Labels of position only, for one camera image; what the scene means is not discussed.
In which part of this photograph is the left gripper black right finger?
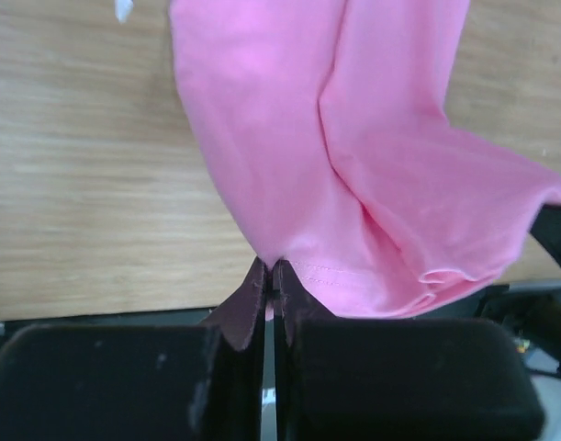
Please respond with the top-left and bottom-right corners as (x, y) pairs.
(271, 261), (544, 440)

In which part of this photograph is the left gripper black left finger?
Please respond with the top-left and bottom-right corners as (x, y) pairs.
(0, 260), (267, 440)

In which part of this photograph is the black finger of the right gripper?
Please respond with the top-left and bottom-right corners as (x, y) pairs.
(530, 205), (561, 268)

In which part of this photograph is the pink t-shirt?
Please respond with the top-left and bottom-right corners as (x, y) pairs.
(170, 1), (561, 318)

